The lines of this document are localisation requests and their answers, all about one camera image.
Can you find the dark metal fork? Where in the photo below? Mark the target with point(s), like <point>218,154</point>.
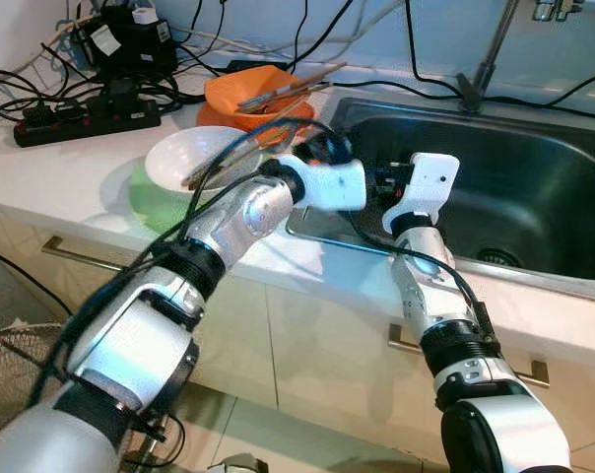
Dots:
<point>224,158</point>

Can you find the white plug adapter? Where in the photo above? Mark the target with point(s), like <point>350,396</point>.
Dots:
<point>145,15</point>

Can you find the orange plate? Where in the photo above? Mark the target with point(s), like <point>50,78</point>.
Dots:
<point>209,116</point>

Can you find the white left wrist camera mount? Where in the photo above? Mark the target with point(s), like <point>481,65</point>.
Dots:
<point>332,185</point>

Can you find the brown chopstick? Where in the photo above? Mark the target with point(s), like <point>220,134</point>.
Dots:
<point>229,166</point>

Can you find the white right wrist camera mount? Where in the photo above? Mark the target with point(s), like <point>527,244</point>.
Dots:
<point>426,182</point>

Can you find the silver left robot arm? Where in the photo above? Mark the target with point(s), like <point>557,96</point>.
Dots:
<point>140,345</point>

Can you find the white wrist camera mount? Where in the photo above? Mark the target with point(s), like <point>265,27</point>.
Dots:
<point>332,185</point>
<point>426,182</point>

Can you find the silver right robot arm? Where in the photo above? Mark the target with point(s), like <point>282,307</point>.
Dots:
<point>504,434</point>

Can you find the stainless steel sink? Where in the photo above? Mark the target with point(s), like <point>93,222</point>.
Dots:
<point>534,197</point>

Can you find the flat black power adapter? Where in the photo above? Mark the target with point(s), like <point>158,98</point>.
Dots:
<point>248,65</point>

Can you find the green plate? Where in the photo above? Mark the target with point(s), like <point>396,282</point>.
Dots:
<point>155,207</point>

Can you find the chrome wall valve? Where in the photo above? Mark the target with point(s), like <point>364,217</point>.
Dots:
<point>559,10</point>

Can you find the white bowl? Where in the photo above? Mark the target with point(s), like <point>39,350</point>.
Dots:
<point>174,158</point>

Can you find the black device with white labels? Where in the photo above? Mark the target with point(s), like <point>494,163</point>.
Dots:
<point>130,49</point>

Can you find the black power strip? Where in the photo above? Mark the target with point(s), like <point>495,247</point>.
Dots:
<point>81,123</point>

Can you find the grey metal faucet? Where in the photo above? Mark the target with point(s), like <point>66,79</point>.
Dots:
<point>472,94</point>

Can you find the orange bowl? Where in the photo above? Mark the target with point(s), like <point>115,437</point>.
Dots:
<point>233,94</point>

